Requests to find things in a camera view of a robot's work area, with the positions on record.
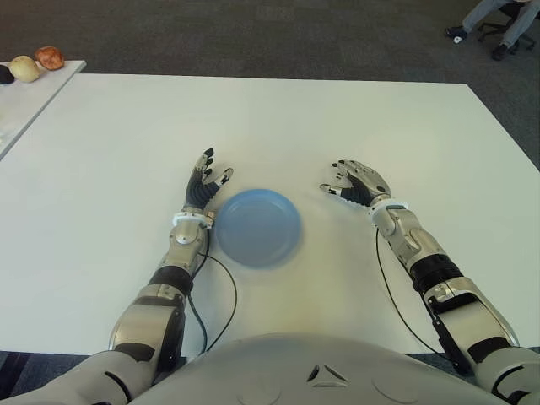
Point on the seated person legs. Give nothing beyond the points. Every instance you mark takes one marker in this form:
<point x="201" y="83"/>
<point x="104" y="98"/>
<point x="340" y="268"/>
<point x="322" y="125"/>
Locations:
<point x="516" y="29"/>

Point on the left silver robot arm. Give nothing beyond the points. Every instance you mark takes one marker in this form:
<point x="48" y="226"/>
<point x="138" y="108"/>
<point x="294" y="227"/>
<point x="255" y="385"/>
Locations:
<point x="143" y="325"/>

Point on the reddish brown fruit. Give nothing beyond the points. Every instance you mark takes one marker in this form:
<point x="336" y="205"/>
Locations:
<point x="50" y="57"/>

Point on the black round bread roll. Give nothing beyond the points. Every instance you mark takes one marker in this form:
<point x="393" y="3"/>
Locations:
<point x="5" y="74"/>

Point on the pale yellow fruit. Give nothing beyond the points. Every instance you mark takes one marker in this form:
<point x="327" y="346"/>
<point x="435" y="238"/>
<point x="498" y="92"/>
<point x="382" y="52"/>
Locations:
<point x="25" y="68"/>

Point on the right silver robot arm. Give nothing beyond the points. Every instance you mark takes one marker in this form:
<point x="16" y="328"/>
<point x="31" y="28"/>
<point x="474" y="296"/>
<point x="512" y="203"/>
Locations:
<point x="464" y="304"/>

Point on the grey robot torso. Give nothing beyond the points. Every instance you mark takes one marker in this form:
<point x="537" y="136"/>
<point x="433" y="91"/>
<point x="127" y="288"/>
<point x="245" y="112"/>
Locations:
<point x="270" y="371"/>

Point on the black office chair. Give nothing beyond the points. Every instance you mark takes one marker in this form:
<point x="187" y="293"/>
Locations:
<point x="491" y="28"/>

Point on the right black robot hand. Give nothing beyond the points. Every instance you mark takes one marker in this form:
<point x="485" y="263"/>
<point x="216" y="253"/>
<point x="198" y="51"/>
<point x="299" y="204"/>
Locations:
<point x="367" y="185"/>

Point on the blue round plate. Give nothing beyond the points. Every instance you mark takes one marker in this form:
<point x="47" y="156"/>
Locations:
<point x="259" y="230"/>

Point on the white side table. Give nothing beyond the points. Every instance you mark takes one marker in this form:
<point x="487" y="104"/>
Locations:
<point x="29" y="101"/>

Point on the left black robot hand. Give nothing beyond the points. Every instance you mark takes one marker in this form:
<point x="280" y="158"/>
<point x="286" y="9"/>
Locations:
<point x="200" y="194"/>

